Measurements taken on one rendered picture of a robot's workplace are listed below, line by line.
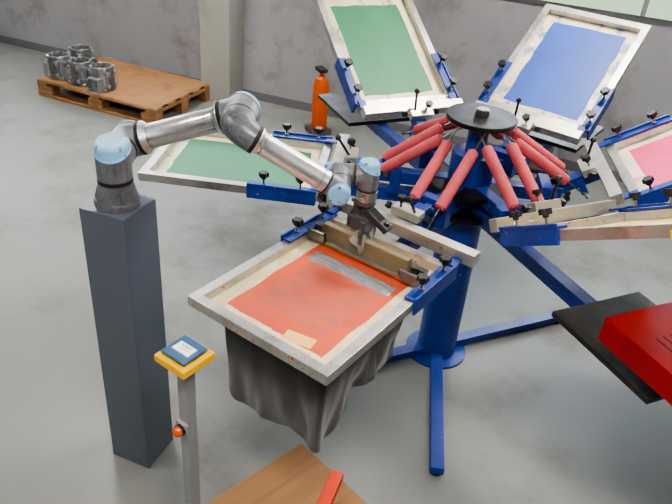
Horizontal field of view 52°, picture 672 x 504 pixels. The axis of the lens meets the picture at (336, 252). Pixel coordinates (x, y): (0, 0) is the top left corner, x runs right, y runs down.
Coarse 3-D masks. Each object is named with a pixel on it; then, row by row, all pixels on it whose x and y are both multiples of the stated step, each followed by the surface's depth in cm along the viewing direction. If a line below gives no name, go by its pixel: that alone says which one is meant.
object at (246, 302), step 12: (312, 252) 262; (324, 252) 262; (336, 252) 263; (288, 264) 254; (300, 264) 254; (348, 264) 257; (360, 264) 257; (276, 276) 246; (288, 276) 247; (252, 288) 239; (264, 288) 240; (240, 300) 233; (252, 300) 233; (252, 312) 228; (264, 312) 228; (276, 312) 229; (264, 324) 223; (276, 324) 224
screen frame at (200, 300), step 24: (336, 216) 280; (384, 240) 266; (264, 264) 250; (432, 264) 256; (216, 288) 232; (216, 312) 221; (408, 312) 233; (264, 336) 213; (360, 336) 216; (288, 360) 208; (312, 360) 205; (336, 360) 206
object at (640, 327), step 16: (608, 320) 214; (624, 320) 215; (640, 320) 215; (656, 320) 216; (608, 336) 215; (624, 336) 209; (640, 336) 208; (656, 336) 209; (624, 352) 210; (640, 352) 204; (656, 352) 202; (640, 368) 205; (656, 368) 199; (656, 384) 200
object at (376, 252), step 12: (324, 228) 261; (336, 228) 258; (336, 240) 260; (348, 240) 256; (372, 252) 251; (384, 252) 247; (396, 252) 246; (384, 264) 250; (396, 264) 246; (408, 264) 243
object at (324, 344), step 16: (368, 272) 253; (384, 272) 254; (368, 288) 245; (400, 288) 246; (368, 304) 237; (384, 304) 237; (288, 320) 226; (352, 320) 228; (320, 336) 220; (336, 336) 221; (320, 352) 214
